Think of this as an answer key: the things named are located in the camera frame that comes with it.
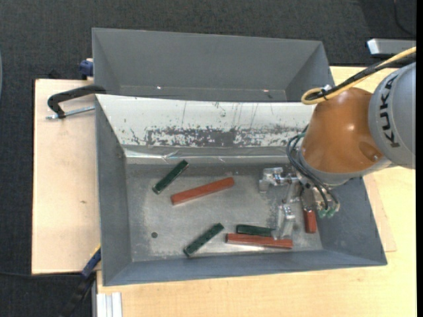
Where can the grey metal bin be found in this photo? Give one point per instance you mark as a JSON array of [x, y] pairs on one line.
[[211, 64]]

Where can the pale wood board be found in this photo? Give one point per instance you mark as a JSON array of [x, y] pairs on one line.
[[66, 177]]

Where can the dark green flat block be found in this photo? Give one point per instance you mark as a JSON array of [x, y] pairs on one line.
[[254, 230], [204, 239], [170, 176]]

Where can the red-brown flat block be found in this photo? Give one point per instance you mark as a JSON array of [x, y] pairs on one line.
[[310, 222], [202, 191], [257, 240]]

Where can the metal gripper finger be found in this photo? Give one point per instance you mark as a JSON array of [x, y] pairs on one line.
[[270, 178], [286, 223]]

